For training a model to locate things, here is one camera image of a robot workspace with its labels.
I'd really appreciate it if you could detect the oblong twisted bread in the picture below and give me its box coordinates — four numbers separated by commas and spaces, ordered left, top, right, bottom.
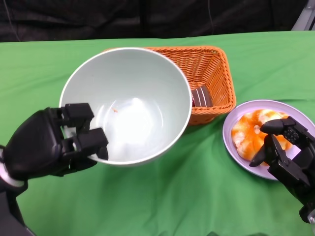
276, 135, 294, 151

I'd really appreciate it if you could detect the grey metal frame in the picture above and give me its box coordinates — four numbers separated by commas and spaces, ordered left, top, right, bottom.
290, 0, 315, 31

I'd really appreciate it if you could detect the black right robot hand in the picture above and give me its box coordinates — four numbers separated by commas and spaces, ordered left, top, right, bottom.
249, 116, 315, 224

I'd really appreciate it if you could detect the pale grey bowl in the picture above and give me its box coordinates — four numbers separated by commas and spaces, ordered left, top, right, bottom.
59, 47, 193, 168

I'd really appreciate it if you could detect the orange wicker basket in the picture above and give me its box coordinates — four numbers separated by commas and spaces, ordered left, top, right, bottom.
102, 46, 237, 126

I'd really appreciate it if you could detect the chocolate cake slice with cherry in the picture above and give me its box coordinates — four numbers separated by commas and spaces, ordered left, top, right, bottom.
191, 85, 214, 108

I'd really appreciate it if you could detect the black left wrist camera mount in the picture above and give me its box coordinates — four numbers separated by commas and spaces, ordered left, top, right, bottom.
0, 189, 37, 236

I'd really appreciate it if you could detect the ring-shaped donut bread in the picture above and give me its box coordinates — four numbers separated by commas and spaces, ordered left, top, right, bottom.
231, 110, 294, 160

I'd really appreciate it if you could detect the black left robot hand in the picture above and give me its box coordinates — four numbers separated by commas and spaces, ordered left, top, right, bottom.
3, 103, 109, 182

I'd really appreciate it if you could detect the black backdrop cloth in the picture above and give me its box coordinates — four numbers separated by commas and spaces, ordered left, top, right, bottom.
0, 0, 315, 44

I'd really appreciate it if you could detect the white lavender plate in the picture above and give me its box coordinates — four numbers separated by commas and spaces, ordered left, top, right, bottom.
222, 99, 315, 181

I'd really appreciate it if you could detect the thin hanging cable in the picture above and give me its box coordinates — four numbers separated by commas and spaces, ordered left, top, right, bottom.
206, 0, 214, 33

